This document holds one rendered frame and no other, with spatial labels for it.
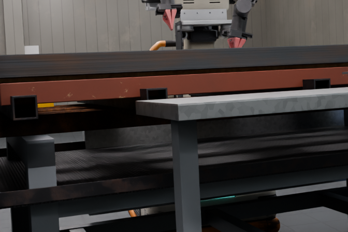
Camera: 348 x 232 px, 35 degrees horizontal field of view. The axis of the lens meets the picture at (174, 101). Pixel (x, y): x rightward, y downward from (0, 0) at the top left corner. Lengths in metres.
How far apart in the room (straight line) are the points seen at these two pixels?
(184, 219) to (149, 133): 1.03
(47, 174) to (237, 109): 0.47
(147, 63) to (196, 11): 1.24
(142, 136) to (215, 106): 1.13
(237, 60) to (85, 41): 8.75
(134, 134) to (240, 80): 0.81
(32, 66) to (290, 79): 0.65
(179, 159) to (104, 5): 9.13
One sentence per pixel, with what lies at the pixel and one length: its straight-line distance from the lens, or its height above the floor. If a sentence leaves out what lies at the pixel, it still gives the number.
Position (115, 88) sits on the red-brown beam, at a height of 0.78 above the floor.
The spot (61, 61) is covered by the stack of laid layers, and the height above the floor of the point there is 0.85.
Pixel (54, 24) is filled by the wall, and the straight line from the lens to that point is 10.06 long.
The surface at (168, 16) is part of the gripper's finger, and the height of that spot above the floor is 1.04.
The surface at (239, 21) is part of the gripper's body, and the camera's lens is 2.06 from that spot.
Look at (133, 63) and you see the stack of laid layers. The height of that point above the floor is 0.83.
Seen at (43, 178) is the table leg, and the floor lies 0.59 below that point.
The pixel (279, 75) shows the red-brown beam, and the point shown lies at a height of 0.79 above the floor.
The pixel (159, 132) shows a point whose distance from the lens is 2.12.
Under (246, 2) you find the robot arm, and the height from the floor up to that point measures 1.05.
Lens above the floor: 0.80
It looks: 2 degrees down
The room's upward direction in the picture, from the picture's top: 3 degrees counter-clockwise
